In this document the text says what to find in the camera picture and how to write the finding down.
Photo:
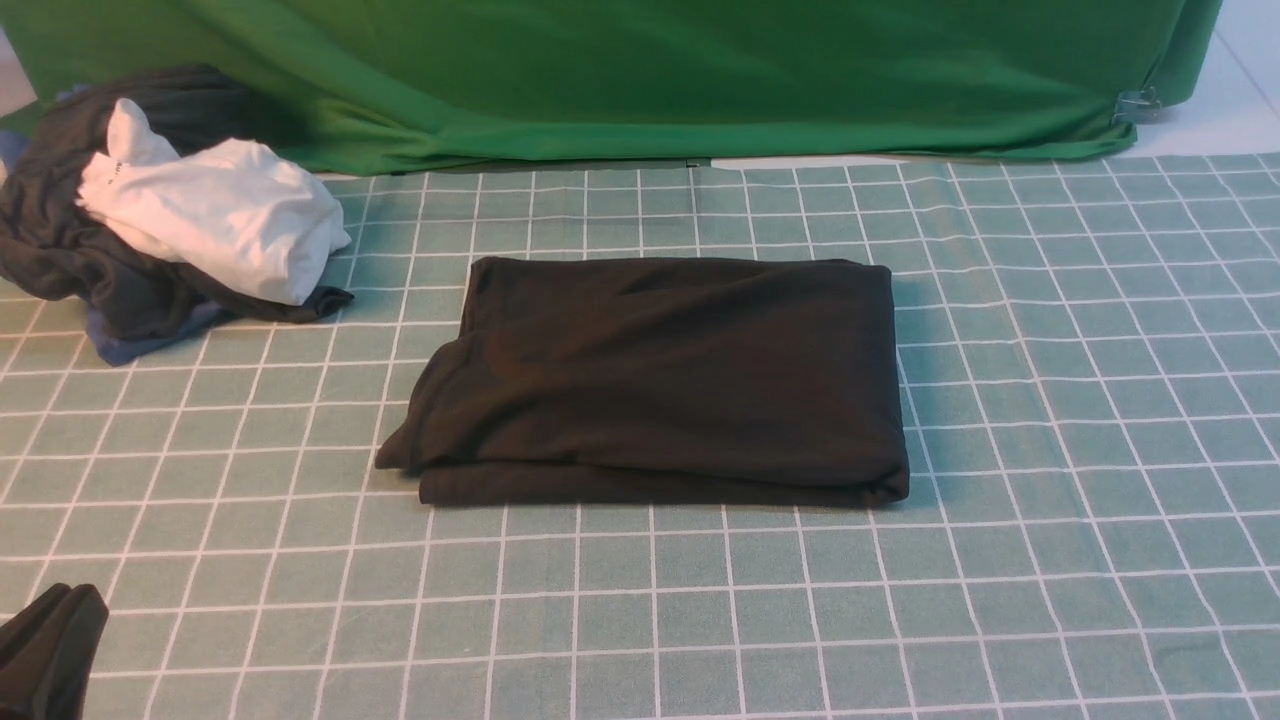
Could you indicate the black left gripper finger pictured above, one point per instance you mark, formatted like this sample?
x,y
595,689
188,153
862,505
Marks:
x,y
30,684
76,625

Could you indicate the dark gray long-sleeve shirt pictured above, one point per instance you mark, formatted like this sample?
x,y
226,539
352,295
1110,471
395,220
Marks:
x,y
662,381

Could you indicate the blue garment under pile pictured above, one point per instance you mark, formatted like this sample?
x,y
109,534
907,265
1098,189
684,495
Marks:
x,y
115,352

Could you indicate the dark gray crumpled garment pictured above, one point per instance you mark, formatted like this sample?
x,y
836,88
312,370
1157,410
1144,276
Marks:
x,y
52,249

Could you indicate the white crumpled garment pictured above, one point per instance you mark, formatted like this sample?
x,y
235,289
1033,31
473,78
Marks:
x,y
256,223

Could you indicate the green backdrop cloth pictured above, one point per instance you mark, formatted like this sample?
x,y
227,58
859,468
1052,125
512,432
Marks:
x,y
366,88

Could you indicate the green grid cutting mat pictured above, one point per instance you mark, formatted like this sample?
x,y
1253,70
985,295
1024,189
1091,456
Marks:
x,y
1090,390

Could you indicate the metal binder clip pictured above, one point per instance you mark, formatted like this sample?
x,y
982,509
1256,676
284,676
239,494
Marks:
x,y
1137,107

